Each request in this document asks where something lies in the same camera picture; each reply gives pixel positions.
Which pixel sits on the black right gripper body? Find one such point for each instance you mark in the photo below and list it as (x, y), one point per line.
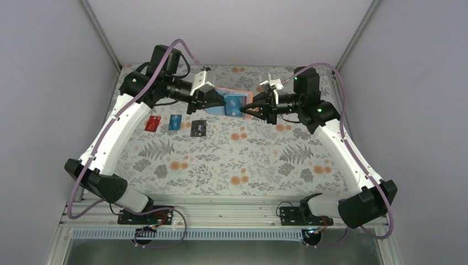
(271, 107)

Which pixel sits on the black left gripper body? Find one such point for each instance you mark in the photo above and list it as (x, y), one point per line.
(196, 101)

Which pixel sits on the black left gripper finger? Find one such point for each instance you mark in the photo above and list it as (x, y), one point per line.
(212, 96)
(211, 107)

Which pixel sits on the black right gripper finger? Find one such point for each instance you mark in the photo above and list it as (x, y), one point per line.
(260, 103)
(259, 115)

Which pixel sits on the blue credit card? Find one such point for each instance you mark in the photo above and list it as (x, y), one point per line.
(175, 122)
(233, 104)

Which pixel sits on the black VIP card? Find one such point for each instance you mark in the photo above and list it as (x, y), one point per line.
(204, 128)
(196, 128)

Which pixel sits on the red VIP card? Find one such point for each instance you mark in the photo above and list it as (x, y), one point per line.
(152, 123)

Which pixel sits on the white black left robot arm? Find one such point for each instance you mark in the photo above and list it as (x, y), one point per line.
(139, 93)

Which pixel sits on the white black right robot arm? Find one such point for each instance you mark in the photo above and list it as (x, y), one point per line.
(370, 197)

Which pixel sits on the floral patterned table mat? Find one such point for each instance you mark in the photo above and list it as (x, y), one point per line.
(238, 156)

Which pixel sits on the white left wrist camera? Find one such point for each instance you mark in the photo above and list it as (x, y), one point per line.
(203, 81)

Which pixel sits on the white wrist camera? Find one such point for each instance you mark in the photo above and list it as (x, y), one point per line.
(203, 81)
(268, 83)

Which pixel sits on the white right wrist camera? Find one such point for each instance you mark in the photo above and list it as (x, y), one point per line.
(268, 83)

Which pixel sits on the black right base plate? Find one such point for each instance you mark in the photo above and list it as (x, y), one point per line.
(293, 216)

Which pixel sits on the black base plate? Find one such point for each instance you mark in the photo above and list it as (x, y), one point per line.
(293, 216)
(162, 217)

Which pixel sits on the aluminium mounting rail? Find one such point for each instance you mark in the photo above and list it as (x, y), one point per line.
(204, 211)

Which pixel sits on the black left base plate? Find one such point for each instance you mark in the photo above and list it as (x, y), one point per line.
(162, 217)

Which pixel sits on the grey slotted cable duct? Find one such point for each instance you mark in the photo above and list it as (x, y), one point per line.
(120, 233)

